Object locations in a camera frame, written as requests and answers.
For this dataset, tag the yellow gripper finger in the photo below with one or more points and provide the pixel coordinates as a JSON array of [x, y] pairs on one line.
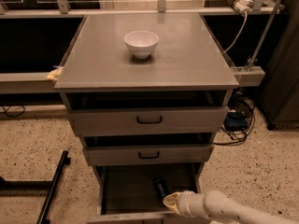
[[171, 202]]

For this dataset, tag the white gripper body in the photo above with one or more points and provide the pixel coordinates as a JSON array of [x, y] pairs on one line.
[[184, 202]]

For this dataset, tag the blue pepsi can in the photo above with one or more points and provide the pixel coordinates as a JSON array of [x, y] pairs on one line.
[[161, 188]]

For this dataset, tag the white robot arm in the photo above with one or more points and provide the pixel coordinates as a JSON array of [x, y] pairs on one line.
[[215, 205]]

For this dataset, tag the bottom grey drawer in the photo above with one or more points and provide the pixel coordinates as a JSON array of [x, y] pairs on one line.
[[128, 195]]

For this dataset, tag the grey drawer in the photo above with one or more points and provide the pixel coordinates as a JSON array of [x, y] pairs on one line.
[[142, 155], [147, 121], [128, 195]]

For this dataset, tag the middle grey drawer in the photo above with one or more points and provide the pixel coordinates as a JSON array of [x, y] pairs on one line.
[[142, 155]]

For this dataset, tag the grey drawer cabinet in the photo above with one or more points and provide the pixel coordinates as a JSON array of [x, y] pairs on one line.
[[185, 70]]

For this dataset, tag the top grey drawer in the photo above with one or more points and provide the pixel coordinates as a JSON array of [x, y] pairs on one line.
[[147, 121]]

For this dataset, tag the blue box on floor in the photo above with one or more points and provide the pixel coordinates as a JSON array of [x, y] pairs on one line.
[[235, 121]]

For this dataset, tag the black metal floor stand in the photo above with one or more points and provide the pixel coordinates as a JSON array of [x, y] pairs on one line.
[[49, 187]]

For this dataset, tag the dark grey side cabinet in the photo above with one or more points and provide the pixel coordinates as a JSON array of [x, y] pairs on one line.
[[278, 95]]

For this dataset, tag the white ceramic bowl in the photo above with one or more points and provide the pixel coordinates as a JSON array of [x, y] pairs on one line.
[[141, 43]]

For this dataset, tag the yellow foam corner pad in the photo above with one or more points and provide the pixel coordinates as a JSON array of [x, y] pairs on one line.
[[54, 74]]

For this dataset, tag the white power strip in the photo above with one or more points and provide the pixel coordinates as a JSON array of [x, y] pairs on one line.
[[240, 6]]

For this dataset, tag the thin metal pole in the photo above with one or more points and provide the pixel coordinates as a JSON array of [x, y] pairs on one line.
[[252, 59]]

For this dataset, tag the grey horizontal rail beam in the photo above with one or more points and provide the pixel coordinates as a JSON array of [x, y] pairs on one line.
[[18, 83]]

